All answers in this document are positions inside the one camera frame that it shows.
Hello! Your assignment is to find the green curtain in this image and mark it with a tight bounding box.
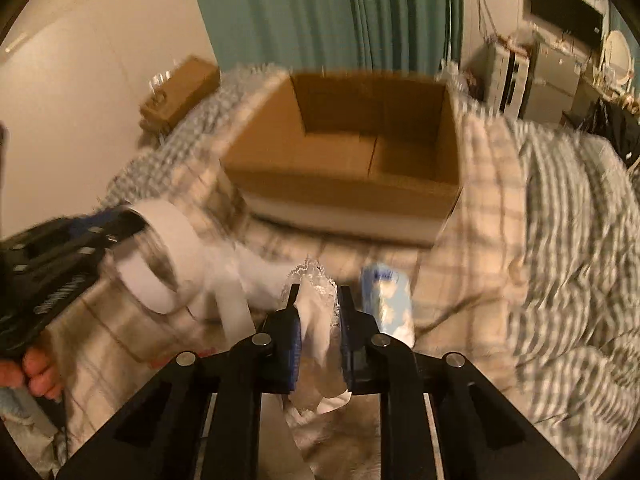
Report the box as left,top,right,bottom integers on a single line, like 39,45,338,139
198,0,463,75

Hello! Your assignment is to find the blue tissue pack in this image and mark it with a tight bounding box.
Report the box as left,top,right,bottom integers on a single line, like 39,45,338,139
360,263,416,348

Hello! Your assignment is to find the white tape roll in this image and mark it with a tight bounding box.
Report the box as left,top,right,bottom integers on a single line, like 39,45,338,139
113,200,294,346

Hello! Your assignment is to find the open cardboard box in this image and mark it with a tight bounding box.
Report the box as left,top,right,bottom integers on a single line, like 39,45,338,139
221,72,462,246

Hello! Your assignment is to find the small grey refrigerator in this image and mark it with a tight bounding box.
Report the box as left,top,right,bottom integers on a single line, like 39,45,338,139
520,40,582,124

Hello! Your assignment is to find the white lace sock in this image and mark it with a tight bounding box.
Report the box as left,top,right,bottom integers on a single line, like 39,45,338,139
288,258,350,415

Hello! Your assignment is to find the left hand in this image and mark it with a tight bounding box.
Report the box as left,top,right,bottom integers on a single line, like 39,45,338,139
0,330,64,400

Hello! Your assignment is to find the green checked duvet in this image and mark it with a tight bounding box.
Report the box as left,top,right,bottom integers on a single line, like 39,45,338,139
98,62,640,480

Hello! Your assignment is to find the white suitcase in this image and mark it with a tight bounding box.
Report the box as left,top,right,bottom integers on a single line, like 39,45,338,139
484,41,529,119

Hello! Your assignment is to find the black wall television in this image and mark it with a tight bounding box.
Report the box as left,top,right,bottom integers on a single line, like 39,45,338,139
530,0,603,50

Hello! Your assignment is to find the closed brown shipping box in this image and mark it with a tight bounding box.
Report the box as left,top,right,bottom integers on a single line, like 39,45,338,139
139,55,221,136

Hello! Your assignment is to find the oval white mirror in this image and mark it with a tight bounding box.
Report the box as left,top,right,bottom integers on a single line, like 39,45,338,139
602,29,634,86

